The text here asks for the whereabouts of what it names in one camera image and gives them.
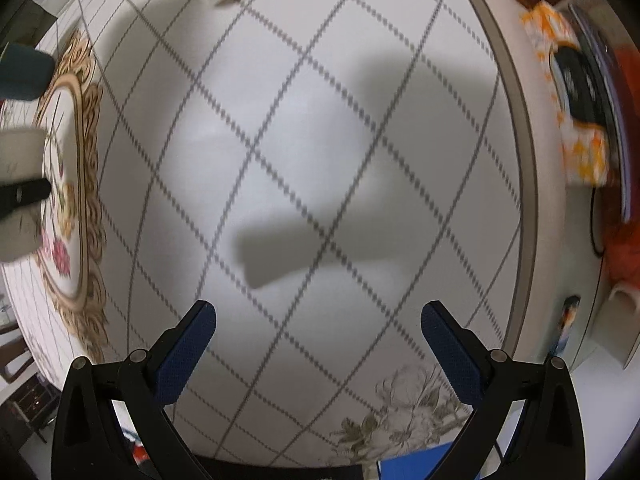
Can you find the white paper cup with calligraphy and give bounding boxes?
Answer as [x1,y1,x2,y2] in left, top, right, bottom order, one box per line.
[1,126,49,263]

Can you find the dark green yellow-lined cup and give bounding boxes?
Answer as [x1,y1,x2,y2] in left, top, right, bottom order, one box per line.
[0,44,55,101]

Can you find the small dark lighter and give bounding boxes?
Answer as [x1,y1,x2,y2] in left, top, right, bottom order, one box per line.
[550,295,582,356]

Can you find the orange plastic bag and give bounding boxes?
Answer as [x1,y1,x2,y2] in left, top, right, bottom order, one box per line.
[601,47,639,288]

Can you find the orange patterned packet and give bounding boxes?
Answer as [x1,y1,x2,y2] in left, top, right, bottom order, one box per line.
[521,0,610,188]

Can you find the floral diamond pattern tablecloth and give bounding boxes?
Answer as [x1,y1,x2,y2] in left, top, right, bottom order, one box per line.
[0,0,566,470]

